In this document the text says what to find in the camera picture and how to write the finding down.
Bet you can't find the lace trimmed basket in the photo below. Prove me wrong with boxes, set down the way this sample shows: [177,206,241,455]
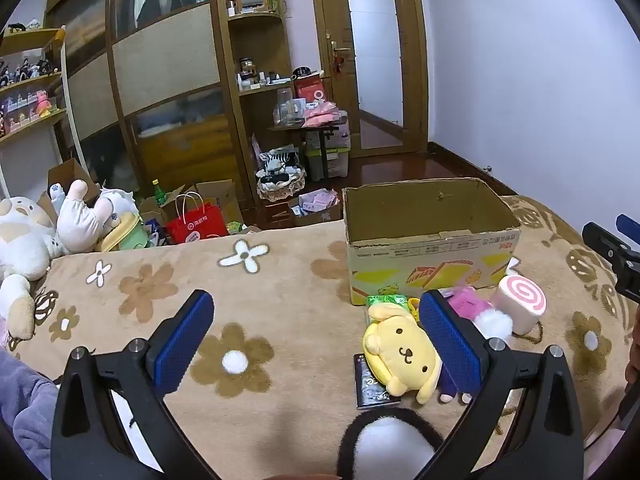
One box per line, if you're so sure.
[256,167,307,204]

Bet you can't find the green tissue pack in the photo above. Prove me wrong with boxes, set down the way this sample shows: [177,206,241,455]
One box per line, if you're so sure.
[366,294,414,326]

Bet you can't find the green and yellow plush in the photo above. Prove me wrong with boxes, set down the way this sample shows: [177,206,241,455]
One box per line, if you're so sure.
[97,212,151,252]

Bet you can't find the brown floral blanket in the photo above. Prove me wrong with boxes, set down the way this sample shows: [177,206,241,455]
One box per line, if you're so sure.
[0,195,636,480]

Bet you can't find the brown cardboard box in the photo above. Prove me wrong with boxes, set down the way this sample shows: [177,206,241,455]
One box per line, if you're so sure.
[47,159,101,211]

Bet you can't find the black white striped cloth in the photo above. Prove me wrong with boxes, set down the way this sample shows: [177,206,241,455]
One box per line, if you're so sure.
[257,145,304,181]

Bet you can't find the black and white fluffy plush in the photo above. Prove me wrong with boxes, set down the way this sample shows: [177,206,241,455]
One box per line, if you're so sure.
[337,406,446,480]

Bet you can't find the cluster of floor cardboard boxes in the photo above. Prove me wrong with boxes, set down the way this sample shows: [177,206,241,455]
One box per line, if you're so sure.
[140,180,247,235]

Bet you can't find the small dark side table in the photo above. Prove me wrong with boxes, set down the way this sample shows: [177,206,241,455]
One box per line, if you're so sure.
[267,115,351,181]

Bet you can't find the pink swirl roll plush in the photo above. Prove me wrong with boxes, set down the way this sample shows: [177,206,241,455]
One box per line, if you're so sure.
[491,274,547,336]

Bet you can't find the clear jar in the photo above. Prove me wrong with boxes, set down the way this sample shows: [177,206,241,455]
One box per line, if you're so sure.
[275,88,296,126]

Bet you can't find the wooden display shelf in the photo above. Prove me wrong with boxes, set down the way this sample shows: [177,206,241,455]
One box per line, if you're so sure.
[0,27,69,147]

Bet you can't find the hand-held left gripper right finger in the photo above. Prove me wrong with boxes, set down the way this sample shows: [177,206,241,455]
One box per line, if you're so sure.
[419,289,586,480]

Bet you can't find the row of small cosmetic bottles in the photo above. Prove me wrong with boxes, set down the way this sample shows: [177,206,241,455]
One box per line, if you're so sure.
[236,57,293,93]

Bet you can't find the large cream cat plush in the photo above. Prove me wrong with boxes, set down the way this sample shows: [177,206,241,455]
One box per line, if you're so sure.
[0,195,67,341]

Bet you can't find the wooden door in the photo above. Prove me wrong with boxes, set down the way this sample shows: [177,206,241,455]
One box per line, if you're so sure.
[309,0,431,159]

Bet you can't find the purple fleece clothing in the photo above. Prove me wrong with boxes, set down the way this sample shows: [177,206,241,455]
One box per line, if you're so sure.
[0,347,62,480]

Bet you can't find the yellow dog plush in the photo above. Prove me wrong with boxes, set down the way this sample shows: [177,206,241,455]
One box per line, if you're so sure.
[362,302,444,405]

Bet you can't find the small black packet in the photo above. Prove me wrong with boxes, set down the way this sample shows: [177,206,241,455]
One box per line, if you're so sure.
[353,353,402,409]

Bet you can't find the box of pink packets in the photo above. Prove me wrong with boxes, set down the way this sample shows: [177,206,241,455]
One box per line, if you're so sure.
[289,189,344,227]

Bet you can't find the wooden wardrobe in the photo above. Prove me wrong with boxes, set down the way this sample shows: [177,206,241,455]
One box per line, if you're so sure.
[45,0,297,211]

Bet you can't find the red paper bag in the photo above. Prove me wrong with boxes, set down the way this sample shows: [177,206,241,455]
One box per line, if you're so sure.
[165,192,230,246]

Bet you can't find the pink plastic bags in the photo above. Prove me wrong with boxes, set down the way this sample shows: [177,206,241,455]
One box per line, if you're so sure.
[302,101,346,129]

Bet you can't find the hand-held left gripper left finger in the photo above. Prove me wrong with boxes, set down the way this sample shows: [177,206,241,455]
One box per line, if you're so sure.
[51,289,216,480]

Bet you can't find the pink fluffy plush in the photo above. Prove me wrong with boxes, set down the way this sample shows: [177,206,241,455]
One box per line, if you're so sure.
[446,287,515,351]

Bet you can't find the red box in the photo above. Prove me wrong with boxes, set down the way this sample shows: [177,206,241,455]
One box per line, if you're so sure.
[294,75,326,107]

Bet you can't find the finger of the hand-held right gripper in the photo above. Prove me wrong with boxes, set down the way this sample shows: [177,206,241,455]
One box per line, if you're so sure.
[616,213,640,247]
[582,221,640,306]

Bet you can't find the row of small figurines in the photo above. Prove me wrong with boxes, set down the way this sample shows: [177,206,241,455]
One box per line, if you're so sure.
[0,52,63,133]

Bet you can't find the clear plastic storage bin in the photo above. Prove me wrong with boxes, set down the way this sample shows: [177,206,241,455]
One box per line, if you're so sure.
[305,130,352,180]

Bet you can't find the white plush doll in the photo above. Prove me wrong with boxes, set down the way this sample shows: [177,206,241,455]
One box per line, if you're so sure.
[52,180,138,254]

